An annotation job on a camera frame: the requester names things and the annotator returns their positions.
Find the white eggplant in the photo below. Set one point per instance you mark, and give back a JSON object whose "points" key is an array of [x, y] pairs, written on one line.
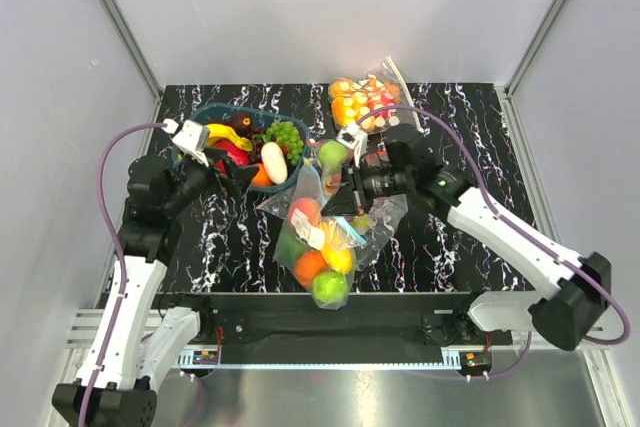
{"points": [[274, 162]]}

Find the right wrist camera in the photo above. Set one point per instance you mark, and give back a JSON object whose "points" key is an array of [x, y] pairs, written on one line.
{"points": [[354, 138]]}

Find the dark mangosteen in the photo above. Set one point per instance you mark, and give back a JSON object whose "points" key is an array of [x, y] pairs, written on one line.
{"points": [[241, 123]]}

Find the red dragon fruit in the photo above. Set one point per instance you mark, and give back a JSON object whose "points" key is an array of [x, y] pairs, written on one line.
{"points": [[238, 155]]}

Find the sliced fruit zip bag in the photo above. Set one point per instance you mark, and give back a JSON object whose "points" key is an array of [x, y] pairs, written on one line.
{"points": [[378, 92]]}

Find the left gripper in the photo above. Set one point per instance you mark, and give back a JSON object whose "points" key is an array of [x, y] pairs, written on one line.
{"points": [[238, 178]]}

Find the orange in basket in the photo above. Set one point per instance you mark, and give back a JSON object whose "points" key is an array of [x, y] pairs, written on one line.
{"points": [[261, 178]]}

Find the vegetable zip bag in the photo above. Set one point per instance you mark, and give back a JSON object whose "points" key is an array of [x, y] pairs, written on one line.
{"points": [[377, 226]]}

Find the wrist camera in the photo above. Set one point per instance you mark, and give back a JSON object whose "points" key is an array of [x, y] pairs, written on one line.
{"points": [[191, 139], [354, 138]]}

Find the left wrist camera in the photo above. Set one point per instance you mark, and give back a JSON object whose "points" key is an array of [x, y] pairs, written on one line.
{"points": [[191, 139]]}

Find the green apple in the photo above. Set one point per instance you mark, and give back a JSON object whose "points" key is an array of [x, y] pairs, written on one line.
{"points": [[332, 154]]}

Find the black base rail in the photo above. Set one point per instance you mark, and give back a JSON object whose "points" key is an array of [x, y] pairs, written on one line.
{"points": [[288, 330]]}

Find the yellow banana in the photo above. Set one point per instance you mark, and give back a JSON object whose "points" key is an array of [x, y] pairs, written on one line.
{"points": [[219, 132]]}

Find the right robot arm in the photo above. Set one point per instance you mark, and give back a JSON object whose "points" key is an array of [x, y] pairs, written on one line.
{"points": [[571, 291]]}

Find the green grapes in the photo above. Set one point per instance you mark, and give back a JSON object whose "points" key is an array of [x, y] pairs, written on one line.
{"points": [[287, 136]]}

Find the teal plastic basket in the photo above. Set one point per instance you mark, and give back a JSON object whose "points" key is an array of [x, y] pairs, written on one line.
{"points": [[221, 113]]}

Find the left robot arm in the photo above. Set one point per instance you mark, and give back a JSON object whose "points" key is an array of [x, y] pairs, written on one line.
{"points": [[118, 382]]}

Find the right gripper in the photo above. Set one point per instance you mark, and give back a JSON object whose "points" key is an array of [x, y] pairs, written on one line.
{"points": [[348, 196]]}

